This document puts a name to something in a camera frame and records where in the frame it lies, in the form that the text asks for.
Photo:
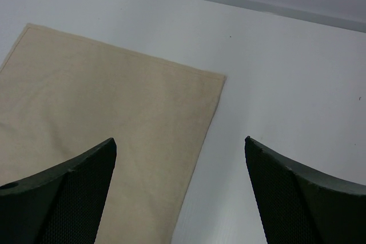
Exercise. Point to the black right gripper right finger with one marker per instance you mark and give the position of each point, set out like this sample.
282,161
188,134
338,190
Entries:
298,204

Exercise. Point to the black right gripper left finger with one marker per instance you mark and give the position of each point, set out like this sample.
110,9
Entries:
62,204

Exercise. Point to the beige cloth napkin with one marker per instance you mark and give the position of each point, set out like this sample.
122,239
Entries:
62,94

